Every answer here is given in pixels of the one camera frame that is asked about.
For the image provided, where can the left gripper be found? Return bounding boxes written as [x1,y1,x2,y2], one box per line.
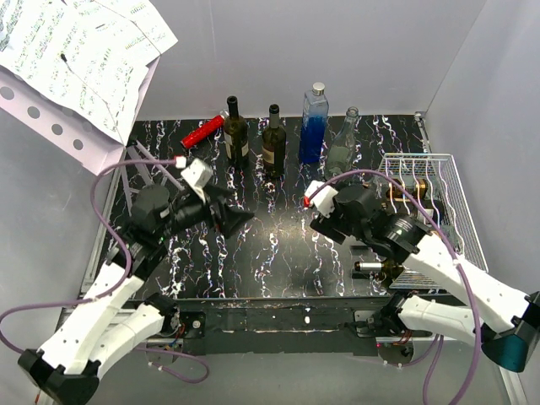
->
[156,181,254,241]

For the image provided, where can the clear glass bottle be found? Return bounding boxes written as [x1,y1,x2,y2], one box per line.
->
[324,106,359,180]

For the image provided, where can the dark wine bottle white label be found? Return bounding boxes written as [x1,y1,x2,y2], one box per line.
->
[224,95,249,169]

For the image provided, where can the dark green wine bottle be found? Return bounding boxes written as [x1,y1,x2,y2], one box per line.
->
[262,104,286,179]

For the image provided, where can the red glitter microphone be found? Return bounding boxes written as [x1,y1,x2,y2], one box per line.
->
[181,111,229,149]

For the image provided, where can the blue square glass bottle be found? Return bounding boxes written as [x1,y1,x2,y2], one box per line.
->
[299,82,329,164]

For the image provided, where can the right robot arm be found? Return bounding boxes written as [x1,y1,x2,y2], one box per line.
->
[305,181,539,373]

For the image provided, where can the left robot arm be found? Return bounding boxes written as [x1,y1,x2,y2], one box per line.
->
[18,184,254,404]

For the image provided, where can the lilac music stand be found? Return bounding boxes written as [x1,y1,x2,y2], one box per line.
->
[0,54,186,212]

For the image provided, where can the sheet music pages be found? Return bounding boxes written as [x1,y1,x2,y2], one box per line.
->
[1,1,177,143]

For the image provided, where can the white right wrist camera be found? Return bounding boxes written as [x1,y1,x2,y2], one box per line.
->
[303,181,338,218]

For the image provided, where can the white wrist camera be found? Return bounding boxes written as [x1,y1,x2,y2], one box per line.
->
[175,156,213,204]
[303,181,338,218]

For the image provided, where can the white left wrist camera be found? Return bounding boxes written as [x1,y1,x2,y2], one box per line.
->
[175,156,213,204]

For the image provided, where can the white wire wine rack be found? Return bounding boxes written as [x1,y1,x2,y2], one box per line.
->
[372,153,489,292]

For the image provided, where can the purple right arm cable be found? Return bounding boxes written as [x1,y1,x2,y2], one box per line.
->
[304,170,483,405]

